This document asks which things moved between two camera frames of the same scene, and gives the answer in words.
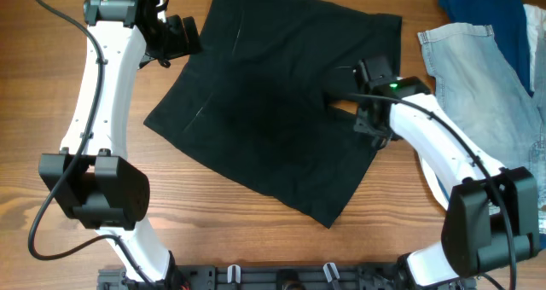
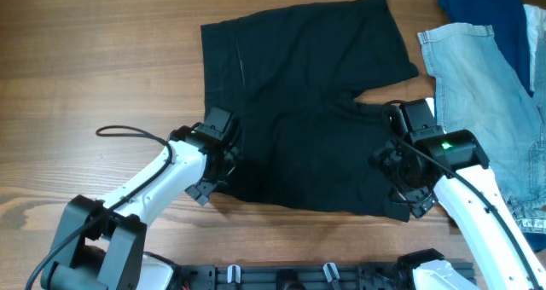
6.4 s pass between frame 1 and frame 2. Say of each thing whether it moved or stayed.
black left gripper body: moved
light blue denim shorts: stayed
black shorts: moved
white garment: stayed
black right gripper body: moved
